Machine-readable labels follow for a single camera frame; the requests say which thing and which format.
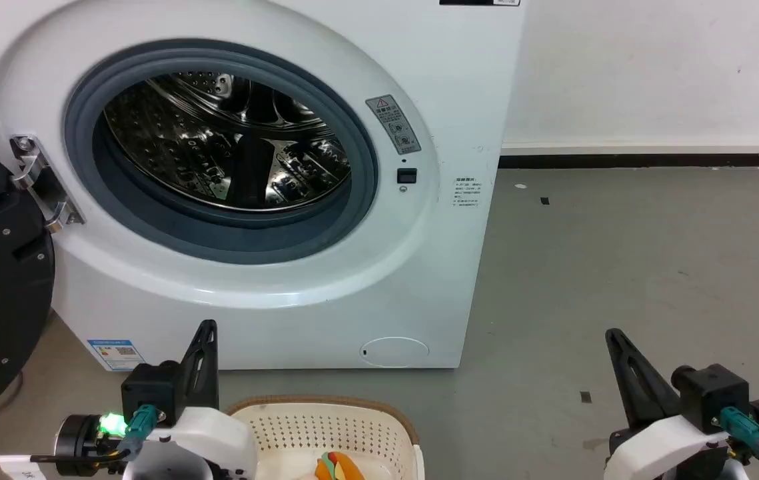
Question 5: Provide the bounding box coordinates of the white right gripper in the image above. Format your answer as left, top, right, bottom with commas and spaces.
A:
603, 328, 732, 480

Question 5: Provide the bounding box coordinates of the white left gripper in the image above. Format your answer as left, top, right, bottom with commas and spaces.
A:
122, 319, 258, 480

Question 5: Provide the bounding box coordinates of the stainless steel washing machine drum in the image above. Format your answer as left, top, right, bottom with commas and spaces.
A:
102, 71, 353, 215

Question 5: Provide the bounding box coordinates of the white front-load washing machine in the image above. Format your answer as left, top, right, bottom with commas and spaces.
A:
0, 0, 528, 371

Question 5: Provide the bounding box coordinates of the blue energy label sticker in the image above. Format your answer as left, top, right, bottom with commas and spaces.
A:
87, 339, 147, 372

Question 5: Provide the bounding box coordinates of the cream perforated laundry basket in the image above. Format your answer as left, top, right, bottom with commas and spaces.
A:
227, 397, 426, 480

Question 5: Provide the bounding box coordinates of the round drain filter cover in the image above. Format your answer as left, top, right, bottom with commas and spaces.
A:
360, 336, 430, 368

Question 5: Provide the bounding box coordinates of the grey rubber door gasket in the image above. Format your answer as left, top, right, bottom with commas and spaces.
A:
63, 40, 380, 265

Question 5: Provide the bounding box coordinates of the chrome door hinge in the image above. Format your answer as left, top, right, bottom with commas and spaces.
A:
9, 135, 85, 235

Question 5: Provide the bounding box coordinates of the small printed text sticker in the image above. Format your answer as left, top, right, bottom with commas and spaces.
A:
454, 177, 482, 209

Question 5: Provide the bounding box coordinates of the grey warning sticker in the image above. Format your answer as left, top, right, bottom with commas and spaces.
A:
365, 95, 422, 156

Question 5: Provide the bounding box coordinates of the teal left cable connector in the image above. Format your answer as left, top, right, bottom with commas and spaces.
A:
117, 404, 159, 462

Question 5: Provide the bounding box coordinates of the teal cable connector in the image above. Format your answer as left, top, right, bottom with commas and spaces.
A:
117, 404, 159, 462
719, 407, 759, 462

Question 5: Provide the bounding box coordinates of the teal right cable connector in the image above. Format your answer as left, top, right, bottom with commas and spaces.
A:
719, 407, 759, 462

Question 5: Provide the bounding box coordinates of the black wall baseboard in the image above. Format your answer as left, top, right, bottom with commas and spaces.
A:
498, 153, 759, 169

